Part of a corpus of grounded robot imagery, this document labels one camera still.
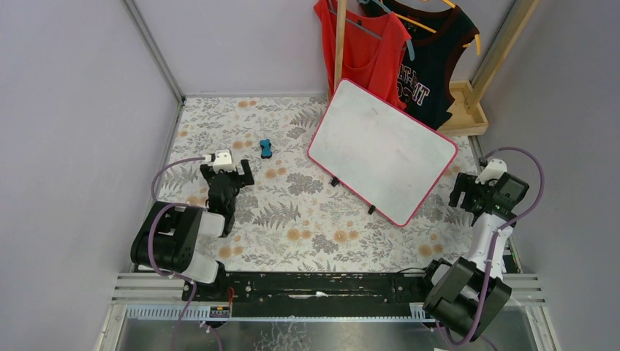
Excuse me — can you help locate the wooden clothes rack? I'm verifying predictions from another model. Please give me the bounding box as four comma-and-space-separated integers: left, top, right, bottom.
334, 1, 537, 136

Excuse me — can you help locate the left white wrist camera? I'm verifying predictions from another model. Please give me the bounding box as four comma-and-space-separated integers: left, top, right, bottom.
203, 148, 236, 173

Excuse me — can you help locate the blue heart eraser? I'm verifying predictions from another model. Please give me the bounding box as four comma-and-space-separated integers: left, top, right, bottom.
259, 139, 273, 159

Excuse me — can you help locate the red tank top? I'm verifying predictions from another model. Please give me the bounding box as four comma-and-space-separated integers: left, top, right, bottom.
314, 0, 411, 110

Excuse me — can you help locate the blue grey clothes hanger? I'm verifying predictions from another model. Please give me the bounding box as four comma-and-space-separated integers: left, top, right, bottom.
329, 0, 415, 62

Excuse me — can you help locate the dark navy basketball jersey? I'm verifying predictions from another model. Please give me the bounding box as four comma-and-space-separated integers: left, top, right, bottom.
384, 1, 466, 130

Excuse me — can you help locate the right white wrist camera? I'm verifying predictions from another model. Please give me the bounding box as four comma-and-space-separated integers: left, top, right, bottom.
475, 159, 507, 185

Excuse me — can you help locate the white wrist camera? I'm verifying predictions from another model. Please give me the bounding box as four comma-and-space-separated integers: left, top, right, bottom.
203, 148, 236, 173
475, 159, 507, 185

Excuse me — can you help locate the wire whiteboard stand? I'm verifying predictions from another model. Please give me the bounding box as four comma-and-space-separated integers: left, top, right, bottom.
330, 177, 377, 216

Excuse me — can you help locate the pink framed whiteboard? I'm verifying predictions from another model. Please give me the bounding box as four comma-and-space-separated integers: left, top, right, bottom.
307, 79, 458, 227

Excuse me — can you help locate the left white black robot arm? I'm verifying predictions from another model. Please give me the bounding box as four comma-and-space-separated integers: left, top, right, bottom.
130, 159, 254, 284

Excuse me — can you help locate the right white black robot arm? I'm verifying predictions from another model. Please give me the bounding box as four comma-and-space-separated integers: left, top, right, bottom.
423, 173, 529, 341

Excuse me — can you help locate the yellow clothes hanger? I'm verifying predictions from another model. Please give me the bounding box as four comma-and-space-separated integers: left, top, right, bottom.
389, 1, 482, 56

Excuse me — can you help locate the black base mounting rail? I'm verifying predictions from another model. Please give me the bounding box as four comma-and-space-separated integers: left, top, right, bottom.
181, 271, 456, 319

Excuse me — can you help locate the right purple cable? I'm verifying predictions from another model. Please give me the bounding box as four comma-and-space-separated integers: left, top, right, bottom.
433, 146, 546, 351

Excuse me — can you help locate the floral patterned tablecloth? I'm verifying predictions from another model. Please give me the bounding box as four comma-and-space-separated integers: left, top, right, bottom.
158, 97, 477, 272

